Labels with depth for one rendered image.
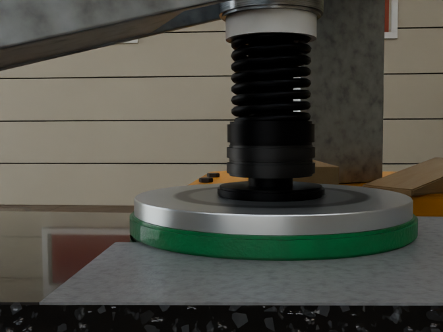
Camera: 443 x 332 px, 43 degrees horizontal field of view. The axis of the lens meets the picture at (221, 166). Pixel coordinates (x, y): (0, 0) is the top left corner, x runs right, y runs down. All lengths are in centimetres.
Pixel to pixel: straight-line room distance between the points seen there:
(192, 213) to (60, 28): 13
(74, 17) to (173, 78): 620
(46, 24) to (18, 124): 672
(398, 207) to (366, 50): 74
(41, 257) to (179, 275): 10
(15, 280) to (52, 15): 15
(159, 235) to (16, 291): 11
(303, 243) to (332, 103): 73
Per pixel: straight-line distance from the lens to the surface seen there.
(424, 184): 93
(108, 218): 51
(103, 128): 670
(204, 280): 30
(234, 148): 42
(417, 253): 38
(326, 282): 30
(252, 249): 34
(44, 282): 31
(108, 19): 35
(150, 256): 36
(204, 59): 651
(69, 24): 34
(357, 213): 36
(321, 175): 81
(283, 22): 42
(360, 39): 111
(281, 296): 27
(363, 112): 110
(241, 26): 42
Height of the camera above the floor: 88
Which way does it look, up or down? 4 degrees down
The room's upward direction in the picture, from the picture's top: straight up
